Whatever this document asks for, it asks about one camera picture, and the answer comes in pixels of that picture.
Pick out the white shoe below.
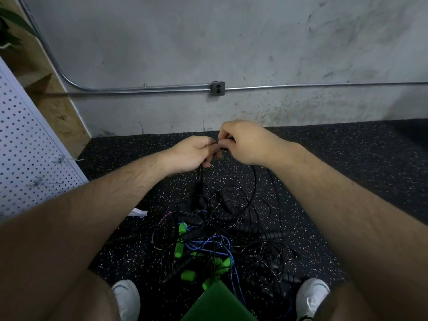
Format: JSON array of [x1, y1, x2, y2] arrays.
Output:
[[111, 279, 141, 321], [296, 278, 331, 321]]

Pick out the person's left hand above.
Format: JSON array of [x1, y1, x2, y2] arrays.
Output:
[[160, 135, 222, 177]]

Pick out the green potted plant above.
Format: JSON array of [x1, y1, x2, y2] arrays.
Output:
[[0, 6, 34, 51]]

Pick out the pile of jump ropes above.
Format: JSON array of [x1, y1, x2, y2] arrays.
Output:
[[147, 190, 318, 301]]

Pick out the person's right leg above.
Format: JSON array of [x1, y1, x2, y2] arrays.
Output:
[[314, 280, 375, 321]]

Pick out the person's right forearm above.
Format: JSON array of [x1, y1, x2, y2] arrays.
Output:
[[271, 144, 428, 321]]

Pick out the white right shoe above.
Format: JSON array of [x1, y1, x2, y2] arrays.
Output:
[[296, 278, 331, 321]]

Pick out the metal conduit pipe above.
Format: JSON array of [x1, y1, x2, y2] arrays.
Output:
[[16, 0, 428, 95]]

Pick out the white left shoe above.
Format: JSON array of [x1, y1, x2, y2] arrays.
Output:
[[111, 279, 141, 321]]

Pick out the person's right hand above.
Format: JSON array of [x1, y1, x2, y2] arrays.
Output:
[[217, 119, 288, 168]]

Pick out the person's left forearm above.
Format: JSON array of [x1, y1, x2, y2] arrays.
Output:
[[0, 153, 175, 321]]

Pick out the black thin-cord jump rope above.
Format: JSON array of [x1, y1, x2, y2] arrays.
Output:
[[194, 133, 258, 218]]

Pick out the white pegboard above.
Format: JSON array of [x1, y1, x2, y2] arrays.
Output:
[[0, 57, 89, 221]]

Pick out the person's leg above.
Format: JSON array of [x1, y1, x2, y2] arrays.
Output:
[[314, 280, 375, 321], [53, 271, 121, 321]]

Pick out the person's left leg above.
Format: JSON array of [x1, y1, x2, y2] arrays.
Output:
[[53, 271, 121, 321]]

